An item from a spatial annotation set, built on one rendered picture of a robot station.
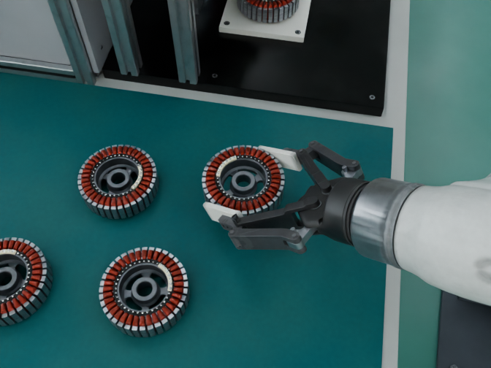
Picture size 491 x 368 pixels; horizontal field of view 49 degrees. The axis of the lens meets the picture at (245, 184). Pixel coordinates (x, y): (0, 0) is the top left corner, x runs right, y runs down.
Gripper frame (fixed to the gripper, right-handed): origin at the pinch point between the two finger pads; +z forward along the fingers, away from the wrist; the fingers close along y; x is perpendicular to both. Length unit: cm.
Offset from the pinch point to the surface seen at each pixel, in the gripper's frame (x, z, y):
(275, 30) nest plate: 6.2, 15.5, 29.5
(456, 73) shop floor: -69, 43, 125
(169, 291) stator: -2.7, -0.2, -17.5
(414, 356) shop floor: -88, 11, 26
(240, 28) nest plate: 8.9, 19.9, 25.9
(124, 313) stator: -1.2, 1.5, -23.0
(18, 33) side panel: 25.2, 37.4, -1.4
